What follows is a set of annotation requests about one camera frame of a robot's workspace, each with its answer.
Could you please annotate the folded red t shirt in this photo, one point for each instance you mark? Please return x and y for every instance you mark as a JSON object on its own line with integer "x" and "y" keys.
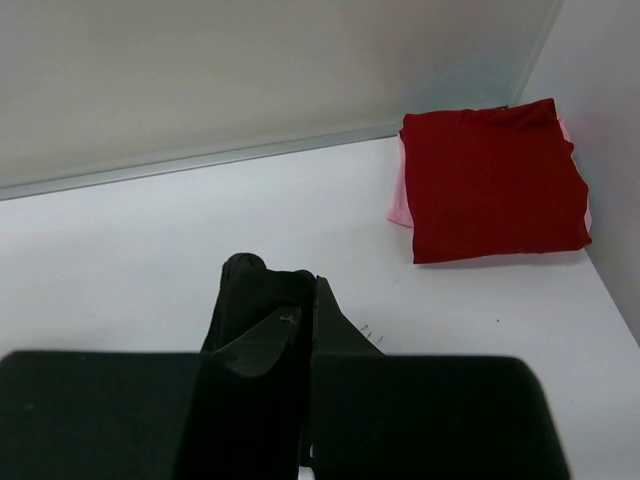
{"x": 497, "y": 181}

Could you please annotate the black t shirt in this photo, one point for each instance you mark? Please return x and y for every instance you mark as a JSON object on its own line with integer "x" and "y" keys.
{"x": 250, "y": 292}

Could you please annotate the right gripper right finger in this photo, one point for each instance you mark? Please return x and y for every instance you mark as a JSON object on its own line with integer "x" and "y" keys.
{"x": 378, "y": 416}

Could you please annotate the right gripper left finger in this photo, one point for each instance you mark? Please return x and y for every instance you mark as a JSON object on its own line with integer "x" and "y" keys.
{"x": 231, "y": 414}

